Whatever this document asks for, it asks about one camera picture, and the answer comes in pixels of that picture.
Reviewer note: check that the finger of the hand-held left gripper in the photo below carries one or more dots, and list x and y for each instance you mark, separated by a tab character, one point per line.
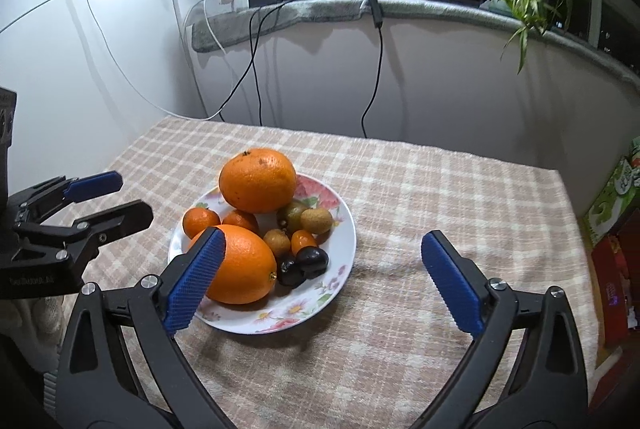
120	216
92	185

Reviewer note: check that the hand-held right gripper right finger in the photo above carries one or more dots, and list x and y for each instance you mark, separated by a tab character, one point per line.
452	281

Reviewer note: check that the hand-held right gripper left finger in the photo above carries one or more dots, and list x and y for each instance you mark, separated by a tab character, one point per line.
195	279

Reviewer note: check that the large orange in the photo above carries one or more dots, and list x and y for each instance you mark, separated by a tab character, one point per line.
245	265
257	181

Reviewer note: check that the small tangerine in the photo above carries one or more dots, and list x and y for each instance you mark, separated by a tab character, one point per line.
200	221
242	221

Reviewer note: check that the small green-brown kiwi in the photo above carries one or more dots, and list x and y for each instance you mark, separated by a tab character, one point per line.
291	213
317	220
276	242

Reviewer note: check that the dark purple fruit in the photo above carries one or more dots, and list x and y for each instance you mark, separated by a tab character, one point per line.
290	275
311	258

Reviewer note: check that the floral white plate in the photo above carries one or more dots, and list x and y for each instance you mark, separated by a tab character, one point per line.
310	301

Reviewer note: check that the beige plaid tablecloth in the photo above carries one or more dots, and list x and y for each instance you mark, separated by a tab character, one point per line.
425	189

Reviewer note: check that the white panel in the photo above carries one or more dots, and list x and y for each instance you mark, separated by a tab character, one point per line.
50	84

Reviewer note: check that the red box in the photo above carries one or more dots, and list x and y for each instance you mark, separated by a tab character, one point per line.
610	289

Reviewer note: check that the green printed box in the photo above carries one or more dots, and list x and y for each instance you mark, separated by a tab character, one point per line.
612	204

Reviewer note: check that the grey windowsill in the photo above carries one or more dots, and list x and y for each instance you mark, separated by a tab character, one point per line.
325	9

